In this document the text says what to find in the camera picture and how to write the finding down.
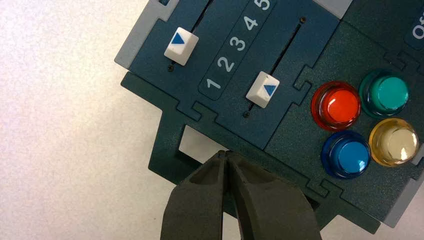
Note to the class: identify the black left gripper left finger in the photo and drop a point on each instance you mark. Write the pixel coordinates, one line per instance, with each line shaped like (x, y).
(195, 212)

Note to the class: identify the dark teal grey control box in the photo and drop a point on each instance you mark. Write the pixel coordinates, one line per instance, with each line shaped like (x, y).
(298, 149)

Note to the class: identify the green round push button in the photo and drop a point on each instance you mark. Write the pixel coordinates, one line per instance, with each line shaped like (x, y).
(386, 93)

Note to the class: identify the white slider knob blue triangle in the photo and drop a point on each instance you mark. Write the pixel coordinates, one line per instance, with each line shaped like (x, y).
(262, 89)
(181, 46)

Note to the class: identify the blue round push button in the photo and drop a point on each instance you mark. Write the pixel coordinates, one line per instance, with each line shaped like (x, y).
(348, 155)

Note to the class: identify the red round push button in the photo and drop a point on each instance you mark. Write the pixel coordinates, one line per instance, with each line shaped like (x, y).
(338, 106)

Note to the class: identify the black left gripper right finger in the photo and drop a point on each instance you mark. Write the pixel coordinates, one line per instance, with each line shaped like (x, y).
(271, 212)

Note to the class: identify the yellow round push button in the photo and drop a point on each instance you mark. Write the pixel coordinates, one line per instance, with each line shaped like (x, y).
(396, 142)

